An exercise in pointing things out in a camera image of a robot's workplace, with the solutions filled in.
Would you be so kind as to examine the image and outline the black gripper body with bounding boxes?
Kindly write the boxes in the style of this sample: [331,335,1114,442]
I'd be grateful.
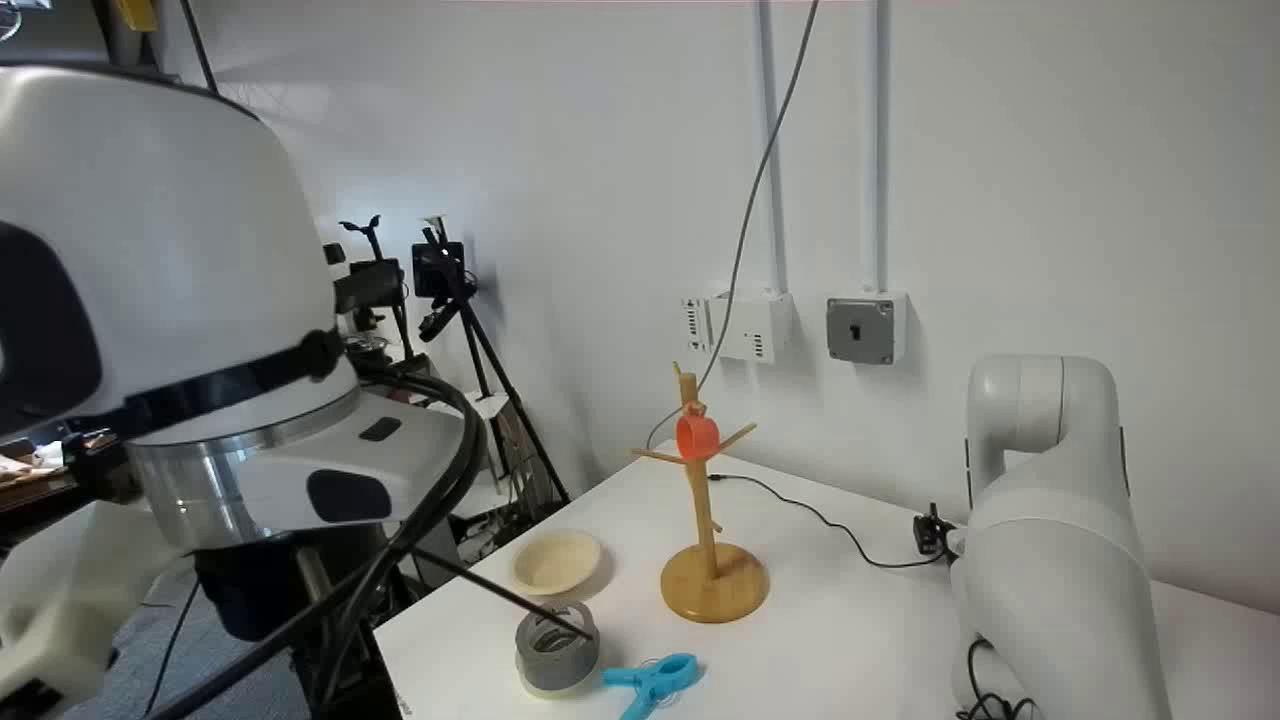
[197,522,398,648]

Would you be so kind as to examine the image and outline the white tubular jointed arm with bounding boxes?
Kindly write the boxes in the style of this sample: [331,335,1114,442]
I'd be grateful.
[956,353,1176,720]

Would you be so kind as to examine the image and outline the wooden peg tree stand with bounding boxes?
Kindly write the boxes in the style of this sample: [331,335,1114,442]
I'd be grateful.
[634,359,776,629]

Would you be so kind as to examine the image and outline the thin black rod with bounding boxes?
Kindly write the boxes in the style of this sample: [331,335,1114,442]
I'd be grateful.
[398,540,598,637]

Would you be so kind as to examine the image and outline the cream wooden bowl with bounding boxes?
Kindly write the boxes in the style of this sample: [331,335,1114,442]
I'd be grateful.
[512,532,608,600]

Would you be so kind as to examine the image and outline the orange plastic cup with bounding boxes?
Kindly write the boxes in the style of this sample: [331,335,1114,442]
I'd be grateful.
[671,407,727,470]

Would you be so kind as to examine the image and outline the yellow hanging object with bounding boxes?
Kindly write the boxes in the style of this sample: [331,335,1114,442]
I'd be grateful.
[108,0,166,35]

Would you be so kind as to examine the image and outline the grey junction box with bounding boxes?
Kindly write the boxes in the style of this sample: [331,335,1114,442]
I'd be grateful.
[823,291,913,367]

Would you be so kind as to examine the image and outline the black table edge clamp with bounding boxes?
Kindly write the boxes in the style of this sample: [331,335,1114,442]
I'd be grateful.
[913,500,962,562]

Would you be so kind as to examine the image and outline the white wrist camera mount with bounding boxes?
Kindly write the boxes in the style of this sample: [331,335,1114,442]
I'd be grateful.
[253,393,473,536]

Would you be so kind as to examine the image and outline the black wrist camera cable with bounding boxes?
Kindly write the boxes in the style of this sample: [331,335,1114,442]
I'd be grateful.
[145,357,491,720]

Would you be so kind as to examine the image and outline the grey duct tape roll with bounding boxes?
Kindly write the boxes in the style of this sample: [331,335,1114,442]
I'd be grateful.
[512,600,604,697]

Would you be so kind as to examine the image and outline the white wall socket plate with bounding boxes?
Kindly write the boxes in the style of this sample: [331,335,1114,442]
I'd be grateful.
[679,291,735,359]

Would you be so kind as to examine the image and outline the thin black table cable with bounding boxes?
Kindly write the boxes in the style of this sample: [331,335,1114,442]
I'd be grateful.
[703,467,936,570]

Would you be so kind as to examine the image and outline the white wall box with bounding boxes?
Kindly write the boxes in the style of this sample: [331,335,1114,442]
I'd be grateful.
[723,291,799,367]

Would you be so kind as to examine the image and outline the black hanging cable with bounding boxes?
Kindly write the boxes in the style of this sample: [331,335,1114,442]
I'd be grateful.
[175,0,224,95]

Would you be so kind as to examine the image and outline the grey wall cable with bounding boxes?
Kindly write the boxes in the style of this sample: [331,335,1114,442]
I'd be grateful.
[639,0,823,456]

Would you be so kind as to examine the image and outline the white wall conduit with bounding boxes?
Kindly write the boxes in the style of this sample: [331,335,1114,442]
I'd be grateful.
[758,0,791,299]
[868,0,897,299]

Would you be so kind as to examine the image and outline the black tangled cables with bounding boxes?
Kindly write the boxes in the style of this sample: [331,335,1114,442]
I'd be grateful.
[956,637,1042,720]

